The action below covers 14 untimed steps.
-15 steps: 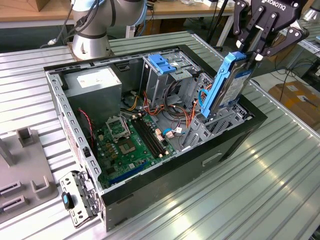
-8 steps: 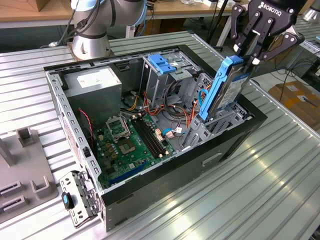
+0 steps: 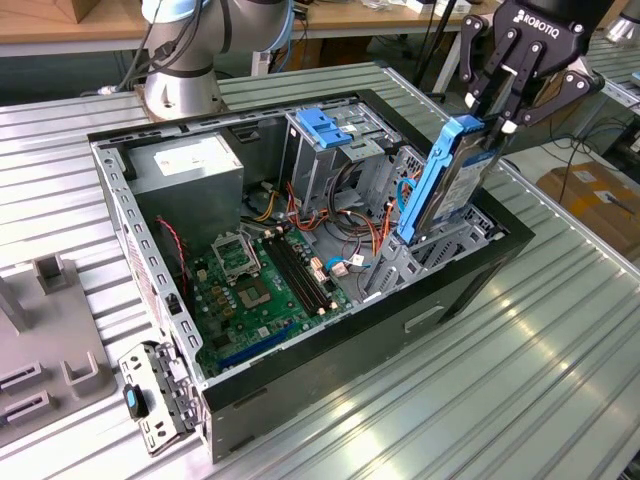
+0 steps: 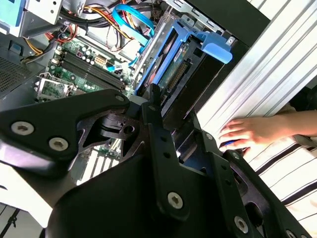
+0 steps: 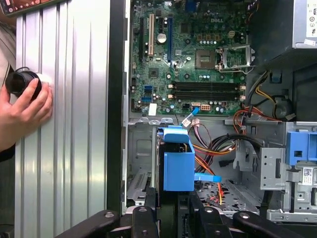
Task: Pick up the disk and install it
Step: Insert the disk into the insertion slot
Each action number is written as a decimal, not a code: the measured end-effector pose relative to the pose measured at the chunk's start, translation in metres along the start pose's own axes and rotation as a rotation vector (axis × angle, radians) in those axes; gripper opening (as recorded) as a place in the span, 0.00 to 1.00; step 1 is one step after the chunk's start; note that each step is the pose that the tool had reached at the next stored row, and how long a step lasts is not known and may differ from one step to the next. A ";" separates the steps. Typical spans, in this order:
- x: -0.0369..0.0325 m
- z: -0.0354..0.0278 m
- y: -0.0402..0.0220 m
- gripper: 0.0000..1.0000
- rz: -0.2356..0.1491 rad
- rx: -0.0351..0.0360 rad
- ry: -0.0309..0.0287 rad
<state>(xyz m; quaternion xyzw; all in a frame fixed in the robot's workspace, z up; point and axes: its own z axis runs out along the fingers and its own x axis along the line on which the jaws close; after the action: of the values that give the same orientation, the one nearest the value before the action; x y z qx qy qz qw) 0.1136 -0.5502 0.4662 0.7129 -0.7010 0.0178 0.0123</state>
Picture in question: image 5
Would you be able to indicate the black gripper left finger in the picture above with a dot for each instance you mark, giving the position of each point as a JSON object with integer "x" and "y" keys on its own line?
{"x": 144, "y": 223}

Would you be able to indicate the blue expansion slot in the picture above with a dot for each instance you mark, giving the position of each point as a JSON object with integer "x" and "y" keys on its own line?
{"x": 170, "y": 37}

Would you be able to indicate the grey metal disk bay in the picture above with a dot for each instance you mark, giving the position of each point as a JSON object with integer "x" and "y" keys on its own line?
{"x": 141, "y": 148}

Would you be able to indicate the hard disk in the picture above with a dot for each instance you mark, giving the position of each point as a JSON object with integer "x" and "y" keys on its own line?
{"x": 178, "y": 171}

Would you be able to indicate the CPU socket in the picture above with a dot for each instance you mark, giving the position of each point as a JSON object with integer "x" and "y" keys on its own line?
{"x": 205, "y": 59}

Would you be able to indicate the round black hand tool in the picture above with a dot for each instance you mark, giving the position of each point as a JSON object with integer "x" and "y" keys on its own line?
{"x": 17, "y": 83}

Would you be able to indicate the metal socket cover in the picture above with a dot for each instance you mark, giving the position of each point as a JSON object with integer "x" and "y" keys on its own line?
{"x": 249, "y": 56}

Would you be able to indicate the white expansion slot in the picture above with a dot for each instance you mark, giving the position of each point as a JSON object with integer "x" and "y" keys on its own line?
{"x": 151, "y": 34}

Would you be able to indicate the bare person hand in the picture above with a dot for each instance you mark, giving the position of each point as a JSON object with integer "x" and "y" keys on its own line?
{"x": 19, "y": 116}

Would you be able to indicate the black PC case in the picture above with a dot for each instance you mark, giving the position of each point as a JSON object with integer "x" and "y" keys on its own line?
{"x": 115, "y": 99}

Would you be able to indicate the green motherboard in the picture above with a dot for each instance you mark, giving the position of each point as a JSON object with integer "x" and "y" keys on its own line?
{"x": 188, "y": 74}

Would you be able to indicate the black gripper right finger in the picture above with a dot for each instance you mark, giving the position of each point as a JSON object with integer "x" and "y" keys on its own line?
{"x": 208, "y": 223}

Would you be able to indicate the blue plastic drive latch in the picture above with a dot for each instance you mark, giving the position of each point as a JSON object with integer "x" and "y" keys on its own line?
{"x": 297, "y": 141}

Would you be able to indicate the black RAM slot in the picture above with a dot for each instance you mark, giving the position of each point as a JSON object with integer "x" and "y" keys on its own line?
{"x": 205, "y": 97}
{"x": 205, "y": 88}
{"x": 205, "y": 84}
{"x": 205, "y": 93}

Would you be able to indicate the smartphone with colourful screen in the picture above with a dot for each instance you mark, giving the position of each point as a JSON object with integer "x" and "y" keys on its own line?
{"x": 24, "y": 3}

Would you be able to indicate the black expansion slot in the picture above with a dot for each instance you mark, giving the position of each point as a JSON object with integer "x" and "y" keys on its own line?
{"x": 141, "y": 39}

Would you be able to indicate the grey power supply unit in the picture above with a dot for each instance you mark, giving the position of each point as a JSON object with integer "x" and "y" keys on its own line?
{"x": 301, "y": 24}

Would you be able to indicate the grey metal drive cage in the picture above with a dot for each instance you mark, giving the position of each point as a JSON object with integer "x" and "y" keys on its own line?
{"x": 270, "y": 168}

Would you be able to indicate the silver coin cell battery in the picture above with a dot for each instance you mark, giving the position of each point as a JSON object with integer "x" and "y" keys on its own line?
{"x": 161, "y": 38}

